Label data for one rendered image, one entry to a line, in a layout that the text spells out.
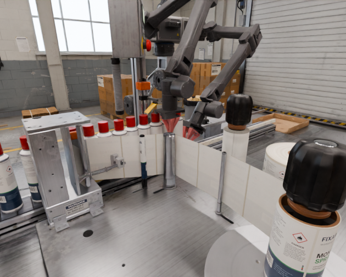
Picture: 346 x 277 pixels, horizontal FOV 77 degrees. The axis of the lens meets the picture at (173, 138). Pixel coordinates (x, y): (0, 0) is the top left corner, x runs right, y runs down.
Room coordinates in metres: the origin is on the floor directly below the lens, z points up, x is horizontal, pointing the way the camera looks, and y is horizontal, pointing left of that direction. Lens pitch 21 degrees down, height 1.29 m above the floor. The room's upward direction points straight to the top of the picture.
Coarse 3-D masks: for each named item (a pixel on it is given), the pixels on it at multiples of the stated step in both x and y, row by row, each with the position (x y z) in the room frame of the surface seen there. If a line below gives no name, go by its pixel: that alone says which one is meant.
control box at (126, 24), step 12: (108, 0) 0.77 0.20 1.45; (120, 0) 0.77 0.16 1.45; (132, 0) 0.78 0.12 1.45; (108, 12) 0.78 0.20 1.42; (120, 12) 0.77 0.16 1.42; (132, 12) 0.78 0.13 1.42; (120, 24) 0.77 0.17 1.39; (132, 24) 0.78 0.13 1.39; (120, 36) 0.77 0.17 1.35; (132, 36) 0.78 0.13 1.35; (120, 48) 0.77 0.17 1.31; (132, 48) 0.78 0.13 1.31
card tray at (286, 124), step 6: (270, 114) 1.63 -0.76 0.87; (276, 114) 1.65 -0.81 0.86; (282, 114) 1.62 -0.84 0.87; (252, 120) 1.48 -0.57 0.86; (258, 120) 1.53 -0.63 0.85; (264, 120) 1.57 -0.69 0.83; (276, 120) 1.57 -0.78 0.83; (282, 120) 1.57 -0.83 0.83; (288, 120) 1.57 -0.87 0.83; (294, 120) 1.54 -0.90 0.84; (300, 120) 1.51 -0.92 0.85; (306, 120) 1.48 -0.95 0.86; (276, 126) 1.42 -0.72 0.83; (282, 126) 1.42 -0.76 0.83; (288, 126) 1.42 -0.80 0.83; (294, 126) 1.32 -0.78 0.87; (300, 126) 1.38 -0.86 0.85; (282, 132) 1.31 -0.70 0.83; (288, 132) 1.28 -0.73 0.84
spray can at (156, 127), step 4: (152, 116) 0.80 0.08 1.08; (156, 116) 0.80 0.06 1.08; (152, 120) 0.80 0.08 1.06; (156, 120) 0.80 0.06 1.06; (152, 124) 0.80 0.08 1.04; (156, 124) 0.80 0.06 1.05; (160, 124) 0.80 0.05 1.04; (152, 128) 0.79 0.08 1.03; (156, 128) 0.79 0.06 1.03; (160, 128) 0.80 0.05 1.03; (152, 132) 0.79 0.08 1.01; (156, 132) 0.79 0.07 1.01; (160, 132) 0.80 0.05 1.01
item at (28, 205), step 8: (256, 128) 1.25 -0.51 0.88; (216, 136) 1.11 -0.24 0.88; (216, 144) 1.00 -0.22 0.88; (104, 184) 0.64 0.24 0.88; (24, 200) 0.55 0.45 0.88; (0, 208) 0.52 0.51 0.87; (24, 208) 0.51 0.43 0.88; (32, 208) 0.51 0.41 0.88; (0, 216) 0.48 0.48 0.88; (8, 216) 0.48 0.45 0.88
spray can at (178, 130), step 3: (180, 114) 0.89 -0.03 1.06; (180, 117) 0.89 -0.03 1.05; (180, 120) 0.88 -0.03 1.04; (177, 123) 0.87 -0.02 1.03; (180, 123) 0.88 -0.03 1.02; (177, 126) 0.87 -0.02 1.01; (180, 126) 0.88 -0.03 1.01; (174, 129) 0.88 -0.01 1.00; (177, 129) 0.87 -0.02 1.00; (180, 129) 0.88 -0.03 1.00; (174, 132) 0.88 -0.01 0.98; (177, 132) 0.87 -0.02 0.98; (180, 132) 0.88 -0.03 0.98; (180, 135) 0.88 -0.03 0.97
